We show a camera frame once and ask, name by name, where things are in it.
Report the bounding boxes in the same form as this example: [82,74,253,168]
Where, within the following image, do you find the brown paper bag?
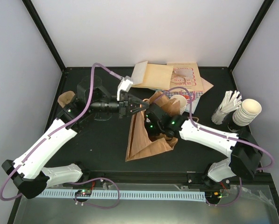
[125,91,180,161]

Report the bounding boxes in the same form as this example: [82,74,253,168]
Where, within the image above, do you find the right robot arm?
[144,103,263,189]

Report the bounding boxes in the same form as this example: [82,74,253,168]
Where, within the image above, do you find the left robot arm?
[1,83,149,199]

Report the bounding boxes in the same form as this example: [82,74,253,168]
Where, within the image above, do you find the yellow padded envelope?
[131,61,173,90]

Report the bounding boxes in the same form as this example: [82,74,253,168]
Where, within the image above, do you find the white paper cup stack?
[171,95,187,115]

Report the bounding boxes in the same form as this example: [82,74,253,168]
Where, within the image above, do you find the black cup sleeve stack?
[81,75,102,89]

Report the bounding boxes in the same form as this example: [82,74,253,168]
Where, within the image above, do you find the blue checkered paper bag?
[166,91,204,105]

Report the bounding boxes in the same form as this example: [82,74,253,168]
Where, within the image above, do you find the cakes printed paper bag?
[167,63,204,91]

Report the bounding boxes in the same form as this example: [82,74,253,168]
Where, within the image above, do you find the brown cardboard cup carrier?
[57,91,75,108]

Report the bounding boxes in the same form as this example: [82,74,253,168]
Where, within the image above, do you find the tan flat paper bag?
[201,78,214,93]

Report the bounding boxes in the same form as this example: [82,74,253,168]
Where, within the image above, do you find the jar of white stirrers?
[211,91,242,125]

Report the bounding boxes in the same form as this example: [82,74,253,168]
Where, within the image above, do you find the white lid stack on sleeve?
[228,98,262,132]

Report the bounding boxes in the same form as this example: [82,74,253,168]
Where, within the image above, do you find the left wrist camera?
[117,76,133,101]

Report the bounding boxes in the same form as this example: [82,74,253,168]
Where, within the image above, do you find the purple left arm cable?
[0,62,126,207]

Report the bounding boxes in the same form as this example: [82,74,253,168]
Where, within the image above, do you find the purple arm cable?
[150,86,275,207]
[0,62,126,207]

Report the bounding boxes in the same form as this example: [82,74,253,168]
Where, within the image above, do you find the light blue cable duct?
[37,189,206,202]

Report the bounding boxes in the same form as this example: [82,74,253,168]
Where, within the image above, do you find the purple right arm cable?
[150,86,275,207]

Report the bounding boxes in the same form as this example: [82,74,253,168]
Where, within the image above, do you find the black frame post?
[22,0,66,71]
[228,0,274,72]

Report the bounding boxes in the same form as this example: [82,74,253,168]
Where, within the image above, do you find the right black frame post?
[228,0,274,72]

